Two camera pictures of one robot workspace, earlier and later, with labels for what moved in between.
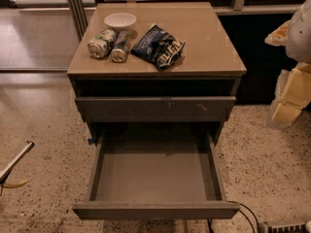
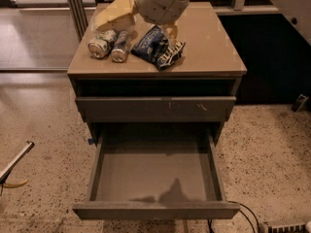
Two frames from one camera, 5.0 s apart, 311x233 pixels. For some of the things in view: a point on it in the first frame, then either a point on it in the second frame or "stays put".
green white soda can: x=100 y=46 stays put
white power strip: x=288 y=228 stays put
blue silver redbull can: x=120 y=47 stays put
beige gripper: x=299 y=36 → x=155 y=8
